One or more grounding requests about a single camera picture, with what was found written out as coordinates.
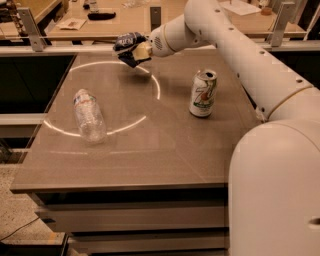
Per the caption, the clear plastic water bottle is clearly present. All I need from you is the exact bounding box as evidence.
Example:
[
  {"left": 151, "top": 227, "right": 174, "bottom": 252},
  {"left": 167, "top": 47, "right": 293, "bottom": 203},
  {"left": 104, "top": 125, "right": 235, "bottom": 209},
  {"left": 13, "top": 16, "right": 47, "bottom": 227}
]
[{"left": 73, "top": 89, "right": 106, "bottom": 143}]

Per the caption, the blue chip bag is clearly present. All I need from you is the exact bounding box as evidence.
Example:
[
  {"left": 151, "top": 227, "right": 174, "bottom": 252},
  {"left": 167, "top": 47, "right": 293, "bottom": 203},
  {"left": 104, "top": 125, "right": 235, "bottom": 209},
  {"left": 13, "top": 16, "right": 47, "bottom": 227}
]
[{"left": 113, "top": 32, "right": 151, "bottom": 68}]

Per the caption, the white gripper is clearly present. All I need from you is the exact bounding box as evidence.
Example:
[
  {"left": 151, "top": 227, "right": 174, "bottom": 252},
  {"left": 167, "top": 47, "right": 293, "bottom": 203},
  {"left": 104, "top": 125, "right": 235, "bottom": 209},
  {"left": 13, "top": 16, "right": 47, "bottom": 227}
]
[{"left": 132, "top": 24, "right": 175, "bottom": 61}]

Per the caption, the left metal bracket post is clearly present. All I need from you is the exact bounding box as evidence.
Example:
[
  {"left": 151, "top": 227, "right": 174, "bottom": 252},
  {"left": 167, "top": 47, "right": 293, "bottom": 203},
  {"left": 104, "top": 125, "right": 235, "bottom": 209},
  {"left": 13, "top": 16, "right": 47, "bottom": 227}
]
[{"left": 17, "top": 7, "right": 46, "bottom": 52}]

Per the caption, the grey drawer cabinet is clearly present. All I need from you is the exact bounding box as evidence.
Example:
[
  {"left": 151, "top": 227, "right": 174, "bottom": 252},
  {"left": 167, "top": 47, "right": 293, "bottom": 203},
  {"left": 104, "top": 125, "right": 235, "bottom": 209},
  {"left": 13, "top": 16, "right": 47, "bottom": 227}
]
[{"left": 32, "top": 187, "right": 229, "bottom": 256}]

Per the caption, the brown tape roll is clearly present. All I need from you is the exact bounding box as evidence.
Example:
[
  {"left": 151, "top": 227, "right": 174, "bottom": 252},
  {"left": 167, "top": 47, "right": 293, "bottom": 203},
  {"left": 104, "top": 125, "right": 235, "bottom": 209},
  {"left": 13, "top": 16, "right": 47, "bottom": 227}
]
[{"left": 261, "top": 7, "right": 272, "bottom": 16}]

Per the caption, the black floor cable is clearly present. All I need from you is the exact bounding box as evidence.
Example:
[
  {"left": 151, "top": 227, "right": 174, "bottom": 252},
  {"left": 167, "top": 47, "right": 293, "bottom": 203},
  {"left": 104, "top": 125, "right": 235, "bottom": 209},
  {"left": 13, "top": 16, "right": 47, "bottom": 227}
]
[{"left": 0, "top": 216, "right": 40, "bottom": 242}]

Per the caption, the metal bracket post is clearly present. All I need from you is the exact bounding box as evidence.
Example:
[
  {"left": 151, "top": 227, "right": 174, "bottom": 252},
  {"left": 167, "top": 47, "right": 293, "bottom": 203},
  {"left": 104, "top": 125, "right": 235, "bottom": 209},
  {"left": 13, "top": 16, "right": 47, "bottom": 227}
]
[
  {"left": 17, "top": 7, "right": 46, "bottom": 52},
  {"left": 150, "top": 7, "right": 161, "bottom": 30},
  {"left": 267, "top": 1, "right": 295, "bottom": 47}
]

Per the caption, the right metal bracket post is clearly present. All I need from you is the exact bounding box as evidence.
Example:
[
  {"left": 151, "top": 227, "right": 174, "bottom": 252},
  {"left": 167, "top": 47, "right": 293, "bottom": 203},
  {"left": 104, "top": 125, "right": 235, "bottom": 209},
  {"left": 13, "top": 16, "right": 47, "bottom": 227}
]
[{"left": 267, "top": 1, "right": 295, "bottom": 47}]

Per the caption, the green 7up soda can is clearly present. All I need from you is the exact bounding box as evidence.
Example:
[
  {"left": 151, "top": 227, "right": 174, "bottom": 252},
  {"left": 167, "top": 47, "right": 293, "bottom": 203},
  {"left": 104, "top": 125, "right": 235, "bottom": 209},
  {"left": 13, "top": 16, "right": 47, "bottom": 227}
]
[{"left": 189, "top": 69, "right": 217, "bottom": 118}]

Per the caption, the middle metal bracket post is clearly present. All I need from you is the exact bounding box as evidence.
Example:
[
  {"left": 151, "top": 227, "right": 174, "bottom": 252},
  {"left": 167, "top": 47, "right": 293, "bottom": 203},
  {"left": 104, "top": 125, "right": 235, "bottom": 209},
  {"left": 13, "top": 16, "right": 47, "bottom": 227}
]
[{"left": 150, "top": 7, "right": 161, "bottom": 30}]

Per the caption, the white paper sheet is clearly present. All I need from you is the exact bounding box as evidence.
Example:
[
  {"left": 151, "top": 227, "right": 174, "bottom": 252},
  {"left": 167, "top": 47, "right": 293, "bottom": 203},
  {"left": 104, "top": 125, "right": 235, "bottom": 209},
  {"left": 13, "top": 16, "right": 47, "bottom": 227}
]
[{"left": 220, "top": 0, "right": 260, "bottom": 16}]

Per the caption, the black object on desk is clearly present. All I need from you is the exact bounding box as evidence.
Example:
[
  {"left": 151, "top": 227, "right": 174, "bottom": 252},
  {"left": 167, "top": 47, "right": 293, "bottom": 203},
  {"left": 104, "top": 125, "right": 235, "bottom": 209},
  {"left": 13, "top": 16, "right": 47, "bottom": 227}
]
[{"left": 87, "top": 12, "right": 116, "bottom": 21}]

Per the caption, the brown paper packet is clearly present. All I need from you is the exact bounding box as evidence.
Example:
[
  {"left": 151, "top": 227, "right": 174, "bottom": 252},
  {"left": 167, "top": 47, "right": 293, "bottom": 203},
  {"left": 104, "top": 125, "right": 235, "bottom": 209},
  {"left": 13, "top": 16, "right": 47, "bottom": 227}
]
[{"left": 58, "top": 18, "right": 86, "bottom": 30}]

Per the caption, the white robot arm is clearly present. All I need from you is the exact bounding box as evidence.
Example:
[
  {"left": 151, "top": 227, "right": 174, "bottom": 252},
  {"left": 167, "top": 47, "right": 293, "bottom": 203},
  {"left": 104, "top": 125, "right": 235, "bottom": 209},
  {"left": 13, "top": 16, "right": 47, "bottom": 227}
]
[{"left": 150, "top": 0, "right": 320, "bottom": 256}]

